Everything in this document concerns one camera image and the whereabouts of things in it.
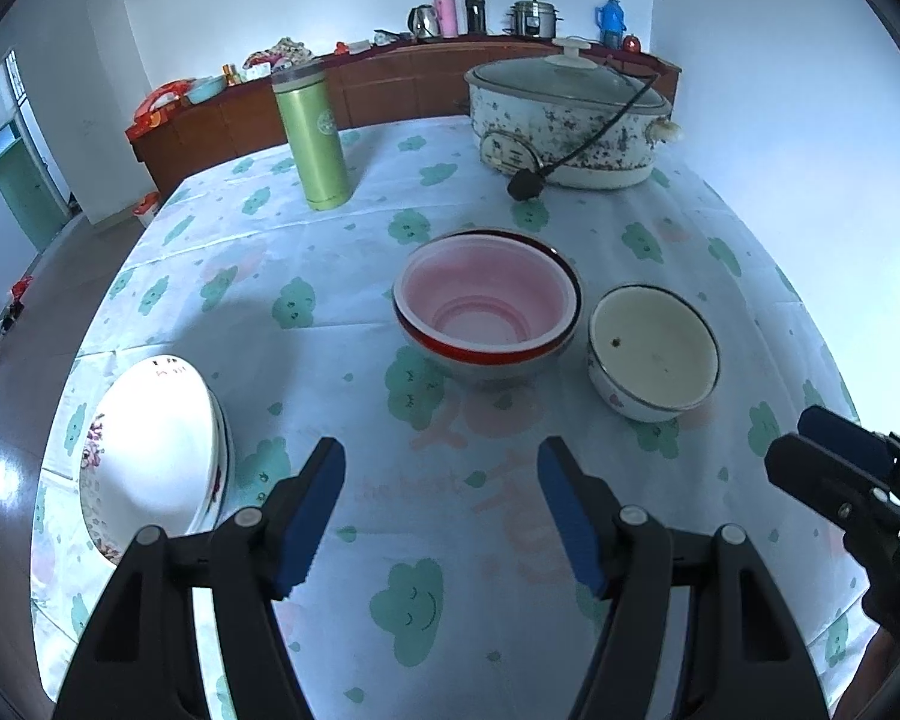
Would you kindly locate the blue thermos jug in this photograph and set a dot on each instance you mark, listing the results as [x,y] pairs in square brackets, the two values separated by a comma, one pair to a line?
[610,20]

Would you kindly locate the green thermos bottle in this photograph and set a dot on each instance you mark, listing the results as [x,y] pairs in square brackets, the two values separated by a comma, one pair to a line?
[301,93]

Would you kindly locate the red plastic basket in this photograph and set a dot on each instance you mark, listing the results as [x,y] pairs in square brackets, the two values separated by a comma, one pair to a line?
[159,107]

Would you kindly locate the person's right hand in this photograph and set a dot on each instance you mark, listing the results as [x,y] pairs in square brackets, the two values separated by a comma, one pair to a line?
[880,658]

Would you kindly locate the pink thermos flask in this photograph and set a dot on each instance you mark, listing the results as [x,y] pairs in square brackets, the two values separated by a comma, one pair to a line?
[446,11]

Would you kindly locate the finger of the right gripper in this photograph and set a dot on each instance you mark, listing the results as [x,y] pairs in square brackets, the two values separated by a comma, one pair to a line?
[861,499]
[877,455]

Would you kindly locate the white enamel bowl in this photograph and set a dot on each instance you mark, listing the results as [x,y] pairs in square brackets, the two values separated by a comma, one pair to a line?
[652,356]

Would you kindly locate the colourful cloth pile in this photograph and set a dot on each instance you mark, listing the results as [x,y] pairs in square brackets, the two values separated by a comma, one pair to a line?
[284,52]

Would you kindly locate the speckled electric cooker pot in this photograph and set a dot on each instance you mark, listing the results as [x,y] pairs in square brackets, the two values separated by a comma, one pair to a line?
[565,119]

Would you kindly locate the white bucket on floor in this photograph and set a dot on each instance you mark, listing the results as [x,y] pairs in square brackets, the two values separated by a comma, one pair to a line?
[146,210]

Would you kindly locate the black thermos flask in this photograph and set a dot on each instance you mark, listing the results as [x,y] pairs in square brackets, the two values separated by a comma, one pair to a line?
[476,23]

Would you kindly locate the teal bowl on sideboard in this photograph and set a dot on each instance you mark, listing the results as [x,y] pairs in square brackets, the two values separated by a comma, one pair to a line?
[206,88]

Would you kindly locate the brown wooden sideboard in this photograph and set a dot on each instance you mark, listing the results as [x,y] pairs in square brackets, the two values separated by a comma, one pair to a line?
[387,84]

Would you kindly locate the floral plastic tablecloth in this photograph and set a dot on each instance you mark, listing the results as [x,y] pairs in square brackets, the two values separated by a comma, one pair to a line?
[441,589]

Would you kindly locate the white plate pink floral rim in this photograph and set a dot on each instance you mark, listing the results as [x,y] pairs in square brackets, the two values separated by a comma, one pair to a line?
[148,455]

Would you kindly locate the blue patterned white plate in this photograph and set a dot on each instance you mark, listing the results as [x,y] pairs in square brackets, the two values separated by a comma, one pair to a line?
[225,458]

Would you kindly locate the stainless steel bowl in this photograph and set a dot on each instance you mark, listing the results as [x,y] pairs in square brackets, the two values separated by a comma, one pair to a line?
[487,344]

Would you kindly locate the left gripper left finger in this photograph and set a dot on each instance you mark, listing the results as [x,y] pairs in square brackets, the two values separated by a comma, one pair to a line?
[138,656]

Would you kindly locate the white plate red flowers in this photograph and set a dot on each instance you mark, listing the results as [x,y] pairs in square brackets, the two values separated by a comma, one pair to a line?
[210,515]

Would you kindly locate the green door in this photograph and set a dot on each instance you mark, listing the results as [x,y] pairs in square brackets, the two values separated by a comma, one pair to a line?
[27,193]

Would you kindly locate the steel electric kettle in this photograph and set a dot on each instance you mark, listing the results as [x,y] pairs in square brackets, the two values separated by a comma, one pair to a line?
[423,23]

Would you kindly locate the steel cooking pot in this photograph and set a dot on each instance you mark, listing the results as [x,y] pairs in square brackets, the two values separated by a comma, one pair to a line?
[533,19]

